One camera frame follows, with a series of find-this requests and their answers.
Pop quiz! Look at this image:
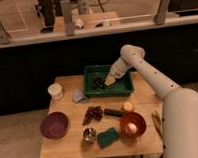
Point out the green plastic tray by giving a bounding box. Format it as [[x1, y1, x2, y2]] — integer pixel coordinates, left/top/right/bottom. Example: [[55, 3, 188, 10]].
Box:
[[83, 65, 134, 98]]

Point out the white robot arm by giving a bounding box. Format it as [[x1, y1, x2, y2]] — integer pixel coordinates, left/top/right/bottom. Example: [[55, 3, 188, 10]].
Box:
[[106, 45, 198, 158]]

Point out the yellow apple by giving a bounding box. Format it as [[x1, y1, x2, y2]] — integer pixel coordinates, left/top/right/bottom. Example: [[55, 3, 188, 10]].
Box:
[[122, 102, 134, 112]]

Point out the bunch of dark grapes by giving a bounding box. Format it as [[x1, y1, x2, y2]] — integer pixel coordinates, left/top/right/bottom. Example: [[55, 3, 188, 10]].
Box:
[[83, 106, 103, 125]]

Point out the grey crumpled cloth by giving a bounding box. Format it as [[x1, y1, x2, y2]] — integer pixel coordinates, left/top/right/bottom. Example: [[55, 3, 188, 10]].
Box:
[[72, 89, 89, 103]]

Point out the orange bowl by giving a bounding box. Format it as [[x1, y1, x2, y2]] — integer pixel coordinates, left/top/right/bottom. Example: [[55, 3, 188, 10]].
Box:
[[120, 112, 146, 138]]

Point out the wooden table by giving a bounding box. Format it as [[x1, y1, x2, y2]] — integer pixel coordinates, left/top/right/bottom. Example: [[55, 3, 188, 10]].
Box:
[[40, 72, 162, 158]]

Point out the white egg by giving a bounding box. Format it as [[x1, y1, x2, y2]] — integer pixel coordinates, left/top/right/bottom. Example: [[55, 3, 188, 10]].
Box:
[[126, 123, 137, 134]]

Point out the white cup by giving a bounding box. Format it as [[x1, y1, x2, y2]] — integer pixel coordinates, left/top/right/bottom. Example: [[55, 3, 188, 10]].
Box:
[[48, 84, 63, 101]]

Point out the green sponge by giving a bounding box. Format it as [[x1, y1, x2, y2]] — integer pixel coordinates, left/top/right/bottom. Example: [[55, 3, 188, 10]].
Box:
[[96, 128, 120, 148]]

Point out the small metal cup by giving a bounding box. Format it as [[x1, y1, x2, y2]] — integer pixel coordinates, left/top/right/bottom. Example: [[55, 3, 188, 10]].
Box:
[[83, 128, 97, 143]]

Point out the wooden spatula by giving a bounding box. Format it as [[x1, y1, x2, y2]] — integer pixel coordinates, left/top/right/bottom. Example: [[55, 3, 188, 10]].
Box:
[[151, 111, 163, 139]]

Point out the purple bowl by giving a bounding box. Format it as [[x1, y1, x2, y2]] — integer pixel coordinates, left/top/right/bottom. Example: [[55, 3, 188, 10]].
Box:
[[40, 112, 69, 140]]

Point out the wooden railing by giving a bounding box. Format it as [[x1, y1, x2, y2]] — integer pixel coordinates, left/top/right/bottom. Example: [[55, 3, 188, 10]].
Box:
[[0, 0, 198, 47]]

